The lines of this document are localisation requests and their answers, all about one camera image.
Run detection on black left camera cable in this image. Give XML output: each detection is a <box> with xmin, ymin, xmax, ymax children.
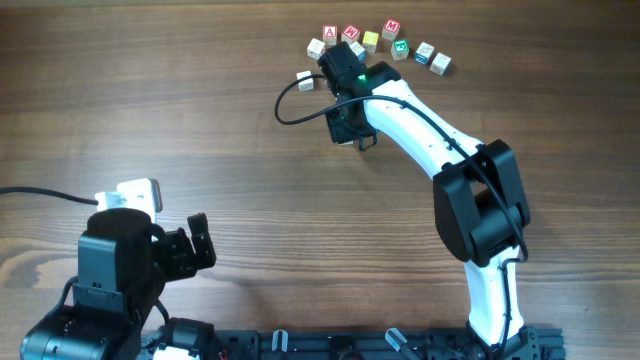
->
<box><xmin>0</xmin><ymin>186</ymin><xmax>99</xmax><ymax>207</ymax></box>

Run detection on red W block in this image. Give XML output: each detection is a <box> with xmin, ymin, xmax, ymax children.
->
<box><xmin>341</xmin><ymin>24</ymin><xmax>361</xmax><ymax>45</ymax></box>

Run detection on blue sided picture block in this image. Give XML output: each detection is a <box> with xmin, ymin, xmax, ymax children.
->
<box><xmin>350</xmin><ymin>41</ymin><xmax>367</xmax><ymax>63</ymax></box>

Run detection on red A block top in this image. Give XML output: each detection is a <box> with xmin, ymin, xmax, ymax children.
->
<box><xmin>322</xmin><ymin>24</ymin><xmax>338</xmax><ymax>46</ymax></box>

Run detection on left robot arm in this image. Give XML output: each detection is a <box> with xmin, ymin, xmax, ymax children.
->
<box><xmin>20</xmin><ymin>208</ymin><xmax>216</xmax><ymax>359</ymax></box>

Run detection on black right camera cable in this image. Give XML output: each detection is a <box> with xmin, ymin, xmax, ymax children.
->
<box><xmin>273</xmin><ymin>73</ymin><xmax>529</xmax><ymax>356</ymax></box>

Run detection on black camera cable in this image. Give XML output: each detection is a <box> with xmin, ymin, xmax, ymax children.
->
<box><xmin>273</xmin><ymin>73</ymin><xmax>529</xmax><ymax>356</ymax></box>
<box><xmin>0</xmin><ymin>186</ymin><xmax>99</xmax><ymax>207</ymax></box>

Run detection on red M block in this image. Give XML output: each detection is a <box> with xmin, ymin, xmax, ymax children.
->
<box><xmin>382</xmin><ymin>18</ymin><xmax>401</xmax><ymax>41</ymax></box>

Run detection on green letter block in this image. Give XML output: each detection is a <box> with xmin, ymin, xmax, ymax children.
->
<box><xmin>391</xmin><ymin>39</ymin><xmax>410</xmax><ymax>61</ymax></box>

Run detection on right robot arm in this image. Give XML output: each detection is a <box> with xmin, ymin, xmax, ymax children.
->
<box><xmin>317</xmin><ymin>43</ymin><xmax>530</xmax><ymax>356</ymax></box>

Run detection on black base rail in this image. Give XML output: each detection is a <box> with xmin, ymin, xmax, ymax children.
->
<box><xmin>142</xmin><ymin>327</ymin><xmax>566</xmax><ymax>360</ymax></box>

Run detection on plain block upper left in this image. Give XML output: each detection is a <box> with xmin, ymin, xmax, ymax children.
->
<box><xmin>307</xmin><ymin>38</ymin><xmax>326</xmax><ymax>60</ymax></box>

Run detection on plain block far right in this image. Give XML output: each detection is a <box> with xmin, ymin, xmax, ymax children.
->
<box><xmin>430</xmin><ymin>52</ymin><xmax>451</xmax><ymax>76</ymax></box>

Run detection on blue picture block right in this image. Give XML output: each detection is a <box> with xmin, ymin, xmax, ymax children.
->
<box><xmin>414</xmin><ymin>42</ymin><xmax>435</xmax><ymax>65</ymax></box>

